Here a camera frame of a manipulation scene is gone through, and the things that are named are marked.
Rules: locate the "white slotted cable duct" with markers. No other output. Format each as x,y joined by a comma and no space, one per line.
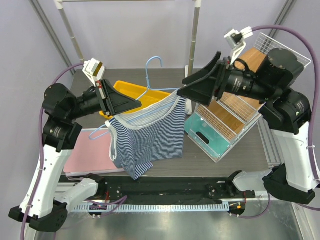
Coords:
129,208

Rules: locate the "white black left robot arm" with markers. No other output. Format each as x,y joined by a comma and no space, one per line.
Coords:
41,209

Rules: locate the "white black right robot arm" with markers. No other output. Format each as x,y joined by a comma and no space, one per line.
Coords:
287,112

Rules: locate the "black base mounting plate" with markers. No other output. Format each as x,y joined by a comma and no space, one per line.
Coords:
169,190

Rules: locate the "pink clipboard with papers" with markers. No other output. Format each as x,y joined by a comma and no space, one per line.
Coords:
91,155

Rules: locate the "teal box with handle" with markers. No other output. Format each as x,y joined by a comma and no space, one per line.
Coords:
206,137

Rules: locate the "yellow plastic tray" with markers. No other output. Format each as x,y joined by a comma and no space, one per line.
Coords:
137,91

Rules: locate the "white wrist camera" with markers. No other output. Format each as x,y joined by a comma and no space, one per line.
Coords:
236,41
94,70

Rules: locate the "blue white striped tank top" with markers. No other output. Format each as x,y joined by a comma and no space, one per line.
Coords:
150,134

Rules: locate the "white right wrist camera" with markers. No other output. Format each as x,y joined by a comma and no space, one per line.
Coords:
236,41

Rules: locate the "white wire shelf rack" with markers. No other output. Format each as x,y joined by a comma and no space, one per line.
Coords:
234,116

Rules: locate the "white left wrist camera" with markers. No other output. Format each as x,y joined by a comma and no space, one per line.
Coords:
94,70

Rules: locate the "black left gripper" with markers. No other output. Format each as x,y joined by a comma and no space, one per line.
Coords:
111,102

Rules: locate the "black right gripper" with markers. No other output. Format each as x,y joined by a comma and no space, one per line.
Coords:
203,89

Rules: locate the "metal clothes rack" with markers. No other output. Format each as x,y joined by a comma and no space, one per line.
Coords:
131,34

